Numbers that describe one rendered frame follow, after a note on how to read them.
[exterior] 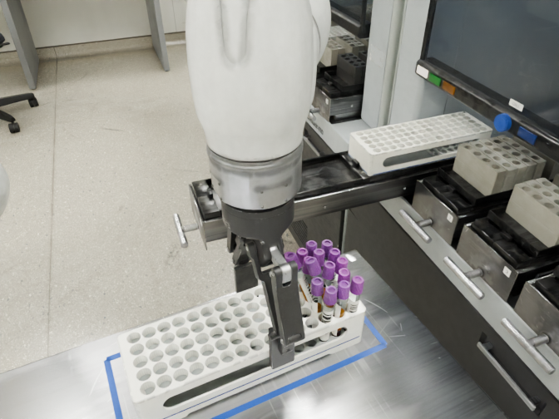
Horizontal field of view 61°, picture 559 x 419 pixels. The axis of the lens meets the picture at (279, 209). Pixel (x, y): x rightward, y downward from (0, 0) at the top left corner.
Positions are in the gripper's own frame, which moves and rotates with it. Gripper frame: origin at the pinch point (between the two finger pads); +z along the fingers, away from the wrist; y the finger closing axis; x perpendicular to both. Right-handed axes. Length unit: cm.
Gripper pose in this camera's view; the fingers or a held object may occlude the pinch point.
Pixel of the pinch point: (263, 319)
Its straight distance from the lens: 61.6
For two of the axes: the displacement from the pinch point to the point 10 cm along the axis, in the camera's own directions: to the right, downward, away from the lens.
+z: 0.1, 7.9, 6.1
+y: 4.3, 5.4, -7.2
